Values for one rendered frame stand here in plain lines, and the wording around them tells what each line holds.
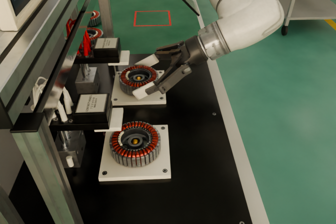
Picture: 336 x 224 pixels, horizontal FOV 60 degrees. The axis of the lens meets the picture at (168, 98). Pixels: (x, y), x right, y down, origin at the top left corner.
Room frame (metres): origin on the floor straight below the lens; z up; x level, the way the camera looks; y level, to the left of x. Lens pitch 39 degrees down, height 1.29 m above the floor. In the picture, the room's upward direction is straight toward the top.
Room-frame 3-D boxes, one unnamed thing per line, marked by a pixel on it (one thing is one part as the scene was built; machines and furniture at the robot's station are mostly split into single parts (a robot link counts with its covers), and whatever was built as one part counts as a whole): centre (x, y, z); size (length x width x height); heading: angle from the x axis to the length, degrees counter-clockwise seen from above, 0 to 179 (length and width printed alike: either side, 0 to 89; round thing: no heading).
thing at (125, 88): (0.68, 0.08, 0.80); 0.11 x 0.11 x 0.04
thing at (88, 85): (0.67, 0.23, 0.80); 0.07 x 0.05 x 0.06; 3
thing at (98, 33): (1.00, 0.30, 0.77); 0.11 x 0.11 x 0.04
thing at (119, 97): (0.68, 0.08, 0.78); 0.15 x 0.15 x 0.01; 3
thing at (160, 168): (0.44, 0.07, 0.78); 0.15 x 0.15 x 0.01; 3
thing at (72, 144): (0.43, 0.22, 0.80); 0.07 x 0.05 x 0.06; 3
